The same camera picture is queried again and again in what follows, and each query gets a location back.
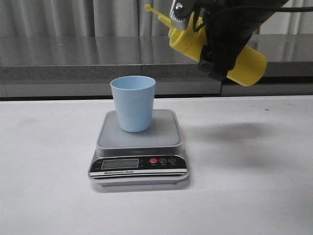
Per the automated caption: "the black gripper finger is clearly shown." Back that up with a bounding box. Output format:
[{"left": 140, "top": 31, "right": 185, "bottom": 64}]
[{"left": 198, "top": 27, "right": 242, "bottom": 81}]

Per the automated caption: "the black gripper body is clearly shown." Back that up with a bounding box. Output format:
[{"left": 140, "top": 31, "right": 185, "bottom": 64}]
[{"left": 194, "top": 0, "right": 286, "bottom": 49}]

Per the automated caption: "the yellow squeeze bottle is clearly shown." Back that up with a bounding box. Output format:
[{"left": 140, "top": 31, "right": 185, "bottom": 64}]
[{"left": 145, "top": 4, "right": 267, "bottom": 86}]

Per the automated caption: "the light blue plastic cup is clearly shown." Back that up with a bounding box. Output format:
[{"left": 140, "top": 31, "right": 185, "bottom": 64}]
[{"left": 110, "top": 75, "right": 156, "bottom": 132}]

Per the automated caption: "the silver digital kitchen scale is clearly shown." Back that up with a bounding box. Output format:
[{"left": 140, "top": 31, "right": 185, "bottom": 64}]
[{"left": 88, "top": 109, "right": 190, "bottom": 192}]

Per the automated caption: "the grey stone counter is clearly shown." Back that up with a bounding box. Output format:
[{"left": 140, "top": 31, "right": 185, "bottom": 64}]
[{"left": 0, "top": 35, "right": 313, "bottom": 100}]

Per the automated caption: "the grey curtain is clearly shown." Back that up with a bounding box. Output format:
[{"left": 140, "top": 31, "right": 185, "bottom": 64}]
[{"left": 0, "top": 0, "right": 313, "bottom": 38}]

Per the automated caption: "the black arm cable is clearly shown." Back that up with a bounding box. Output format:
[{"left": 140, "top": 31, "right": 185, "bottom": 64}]
[{"left": 192, "top": 5, "right": 313, "bottom": 33}]

